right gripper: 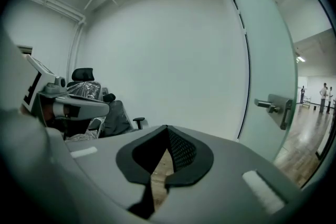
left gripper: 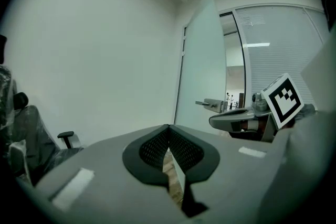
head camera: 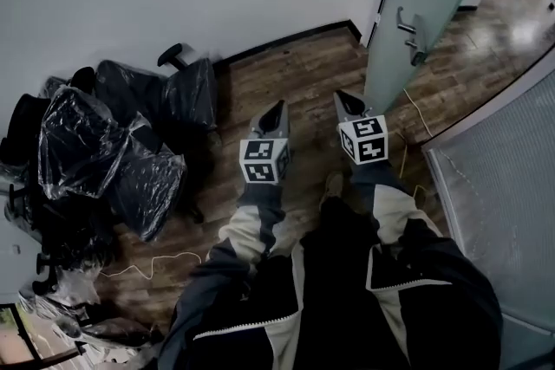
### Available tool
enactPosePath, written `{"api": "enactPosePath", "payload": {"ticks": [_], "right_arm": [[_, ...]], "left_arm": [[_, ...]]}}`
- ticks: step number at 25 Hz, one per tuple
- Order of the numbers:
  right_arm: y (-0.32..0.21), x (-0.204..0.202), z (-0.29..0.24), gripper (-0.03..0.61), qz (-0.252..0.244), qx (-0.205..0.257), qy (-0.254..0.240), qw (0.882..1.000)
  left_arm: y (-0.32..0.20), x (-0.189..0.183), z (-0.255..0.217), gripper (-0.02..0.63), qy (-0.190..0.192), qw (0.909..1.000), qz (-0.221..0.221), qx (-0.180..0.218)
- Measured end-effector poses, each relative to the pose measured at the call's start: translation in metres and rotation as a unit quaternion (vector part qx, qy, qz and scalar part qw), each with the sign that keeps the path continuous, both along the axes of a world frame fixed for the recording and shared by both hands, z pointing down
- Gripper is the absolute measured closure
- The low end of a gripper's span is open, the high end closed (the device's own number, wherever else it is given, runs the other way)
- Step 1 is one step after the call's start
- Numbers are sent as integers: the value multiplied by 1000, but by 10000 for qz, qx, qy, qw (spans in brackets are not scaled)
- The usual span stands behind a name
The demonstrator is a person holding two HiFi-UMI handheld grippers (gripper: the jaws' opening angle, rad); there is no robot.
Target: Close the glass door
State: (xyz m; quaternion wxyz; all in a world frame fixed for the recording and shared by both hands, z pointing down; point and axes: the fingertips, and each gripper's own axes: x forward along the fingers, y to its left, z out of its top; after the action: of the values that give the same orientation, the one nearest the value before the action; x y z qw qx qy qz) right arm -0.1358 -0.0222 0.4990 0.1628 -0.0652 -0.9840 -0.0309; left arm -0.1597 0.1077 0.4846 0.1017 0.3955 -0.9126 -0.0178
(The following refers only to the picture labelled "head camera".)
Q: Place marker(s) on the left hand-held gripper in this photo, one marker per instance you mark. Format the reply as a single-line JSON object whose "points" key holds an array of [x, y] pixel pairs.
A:
{"points": [[260, 160]]}

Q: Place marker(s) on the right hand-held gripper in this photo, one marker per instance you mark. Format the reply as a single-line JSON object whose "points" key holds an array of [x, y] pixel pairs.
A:
{"points": [[366, 140]]}

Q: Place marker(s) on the person's right forearm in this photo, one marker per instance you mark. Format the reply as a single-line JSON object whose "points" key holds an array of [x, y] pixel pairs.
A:
{"points": [[390, 203]]}

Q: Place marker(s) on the person's left forearm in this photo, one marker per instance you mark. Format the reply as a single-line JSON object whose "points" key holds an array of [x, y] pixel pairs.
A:
{"points": [[256, 221]]}

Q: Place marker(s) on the small grey plastic clip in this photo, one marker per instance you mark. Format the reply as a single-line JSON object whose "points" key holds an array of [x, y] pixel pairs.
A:
{"points": [[377, 19]]}

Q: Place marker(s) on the person's brown shoe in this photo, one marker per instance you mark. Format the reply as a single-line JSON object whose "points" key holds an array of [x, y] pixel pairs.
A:
{"points": [[333, 188]]}

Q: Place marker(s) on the black baseboard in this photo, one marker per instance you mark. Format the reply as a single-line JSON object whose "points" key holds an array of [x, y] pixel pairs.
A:
{"points": [[295, 39]]}

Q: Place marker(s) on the glass partition with white blinds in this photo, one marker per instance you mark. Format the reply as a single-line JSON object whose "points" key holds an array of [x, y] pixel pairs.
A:
{"points": [[507, 195]]}

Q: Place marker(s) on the person's torso in dark jacket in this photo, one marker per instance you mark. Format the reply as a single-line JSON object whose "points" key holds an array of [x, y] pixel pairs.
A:
{"points": [[338, 307]]}

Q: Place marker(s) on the window with dark frame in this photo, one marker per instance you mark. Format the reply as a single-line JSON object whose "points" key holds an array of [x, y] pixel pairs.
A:
{"points": [[26, 338]]}

